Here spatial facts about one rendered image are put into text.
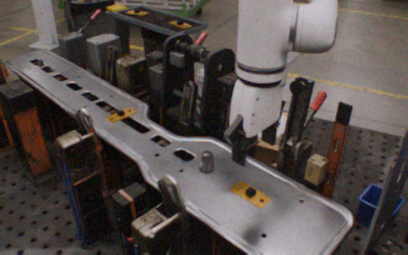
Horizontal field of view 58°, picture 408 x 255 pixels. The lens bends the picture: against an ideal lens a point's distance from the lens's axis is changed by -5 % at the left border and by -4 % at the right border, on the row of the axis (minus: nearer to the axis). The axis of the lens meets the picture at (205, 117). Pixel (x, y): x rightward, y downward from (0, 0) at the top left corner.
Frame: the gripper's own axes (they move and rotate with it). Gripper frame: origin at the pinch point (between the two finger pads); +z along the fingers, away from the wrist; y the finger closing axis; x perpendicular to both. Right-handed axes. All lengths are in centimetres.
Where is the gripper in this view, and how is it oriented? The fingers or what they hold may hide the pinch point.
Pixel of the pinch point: (254, 148)
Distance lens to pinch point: 74.1
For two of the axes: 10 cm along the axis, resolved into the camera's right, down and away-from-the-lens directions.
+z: 0.0, 8.5, 5.2
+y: -7.0, 3.7, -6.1
